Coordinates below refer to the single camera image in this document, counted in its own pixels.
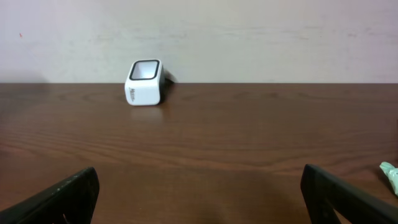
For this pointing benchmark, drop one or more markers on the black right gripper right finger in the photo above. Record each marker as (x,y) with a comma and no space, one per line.
(324,194)

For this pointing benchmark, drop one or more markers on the white barcode scanner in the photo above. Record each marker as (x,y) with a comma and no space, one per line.
(144,85)

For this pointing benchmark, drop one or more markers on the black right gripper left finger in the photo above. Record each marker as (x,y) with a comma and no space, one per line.
(71,200)

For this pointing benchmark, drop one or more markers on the teal white wipes packet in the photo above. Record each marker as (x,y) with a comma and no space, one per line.
(391,173)

